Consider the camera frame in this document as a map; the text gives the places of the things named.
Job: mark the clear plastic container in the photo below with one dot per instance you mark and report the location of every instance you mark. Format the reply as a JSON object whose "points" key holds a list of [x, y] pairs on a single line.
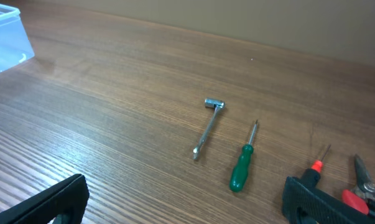
{"points": [[15, 46]]}

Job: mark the green handle screwdriver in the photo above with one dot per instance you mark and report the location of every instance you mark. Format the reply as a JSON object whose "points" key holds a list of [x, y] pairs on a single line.
{"points": [[240, 171]]}

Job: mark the red handle snips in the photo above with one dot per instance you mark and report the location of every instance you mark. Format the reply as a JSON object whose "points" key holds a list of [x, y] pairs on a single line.
{"points": [[362, 196]]}

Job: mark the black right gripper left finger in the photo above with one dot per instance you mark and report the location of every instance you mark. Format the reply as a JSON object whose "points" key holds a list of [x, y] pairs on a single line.
{"points": [[62, 203]]}

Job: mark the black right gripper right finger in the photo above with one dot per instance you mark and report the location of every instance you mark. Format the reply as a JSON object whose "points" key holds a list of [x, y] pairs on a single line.
{"points": [[310, 205]]}

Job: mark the silver L-shaped socket wrench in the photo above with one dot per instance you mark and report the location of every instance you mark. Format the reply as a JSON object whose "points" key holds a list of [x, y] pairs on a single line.
{"points": [[217, 105]]}

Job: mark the black red handle screwdriver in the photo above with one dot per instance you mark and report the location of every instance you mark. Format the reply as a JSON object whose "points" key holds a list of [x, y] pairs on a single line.
{"points": [[312, 175]]}

